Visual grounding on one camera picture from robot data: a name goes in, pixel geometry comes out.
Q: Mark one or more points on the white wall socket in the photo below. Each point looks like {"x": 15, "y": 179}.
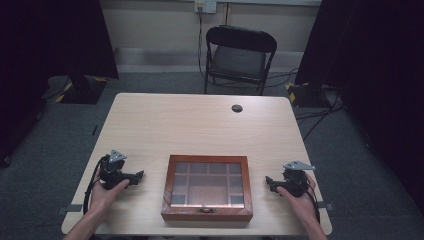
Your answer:
{"x": 205, "y": 6}

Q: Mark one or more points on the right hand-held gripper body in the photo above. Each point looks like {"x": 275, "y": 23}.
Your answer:
{"x": 294, "y": 180}

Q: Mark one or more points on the person's right hand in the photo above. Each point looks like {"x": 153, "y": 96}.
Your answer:
{"x": 301, "y": 202}

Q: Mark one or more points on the wooden box with glass lid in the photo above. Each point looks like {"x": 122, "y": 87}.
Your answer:
{"x": 207, "y": 188}

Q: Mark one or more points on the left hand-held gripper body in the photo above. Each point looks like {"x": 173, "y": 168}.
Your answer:
{"x": 112, "y": 170}

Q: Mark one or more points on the black folding chair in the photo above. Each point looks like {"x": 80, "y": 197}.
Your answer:
{"x": 239, "y": 58}

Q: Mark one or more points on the person's left hand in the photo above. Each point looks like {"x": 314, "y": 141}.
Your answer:
{"x": 105, "y": 196}

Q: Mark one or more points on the black stand base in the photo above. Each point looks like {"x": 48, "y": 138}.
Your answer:
{"x": 305, "y": 95}
{"x": 83, "y": 89}

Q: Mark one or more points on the black curtain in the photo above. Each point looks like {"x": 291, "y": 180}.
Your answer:
{"x": 50, "y": 80}
{"x": 370, "y": 83}

